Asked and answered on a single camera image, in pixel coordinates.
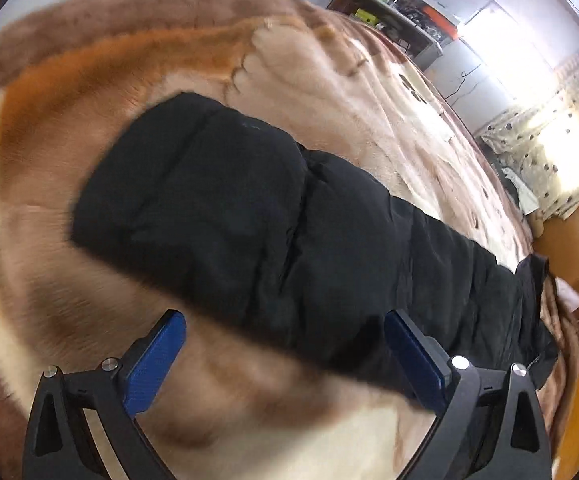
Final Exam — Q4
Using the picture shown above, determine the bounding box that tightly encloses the black puffer jacket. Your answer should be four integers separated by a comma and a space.
70, 93, 559, 391

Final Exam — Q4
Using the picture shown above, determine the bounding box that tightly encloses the brown plush bed blanket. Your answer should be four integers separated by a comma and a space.
0, 0, 579, 479

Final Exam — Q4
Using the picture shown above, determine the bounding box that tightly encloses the heart patterned cream curtain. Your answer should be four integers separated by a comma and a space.
477, 50, 579, 219

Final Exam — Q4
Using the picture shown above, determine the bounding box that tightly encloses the orange box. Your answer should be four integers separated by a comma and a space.
421, 1, 459, 40

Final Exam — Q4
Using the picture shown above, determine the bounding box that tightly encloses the cluttered wooden shelf desk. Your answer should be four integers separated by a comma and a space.
327, 0, 454, 70

